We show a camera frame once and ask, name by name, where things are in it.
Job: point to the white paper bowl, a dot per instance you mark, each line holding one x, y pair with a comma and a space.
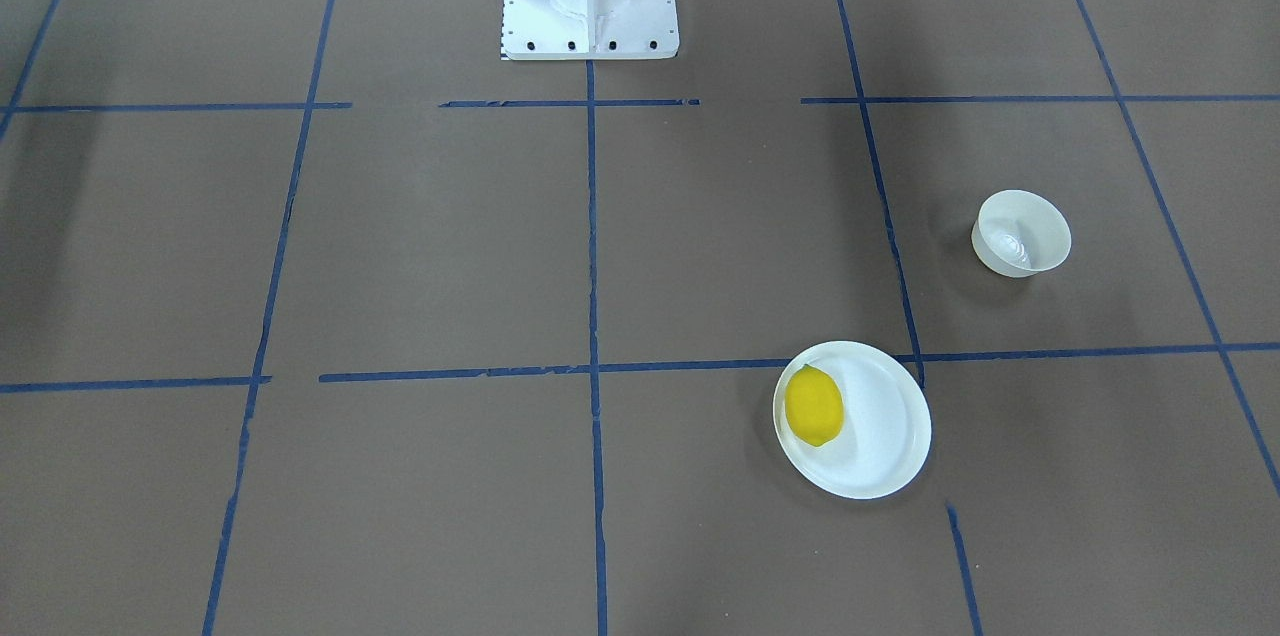
1018, 234

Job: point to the yellow lemon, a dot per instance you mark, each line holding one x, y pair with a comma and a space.
814, 406

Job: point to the white paper plate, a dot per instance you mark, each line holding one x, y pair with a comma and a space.
887, 430

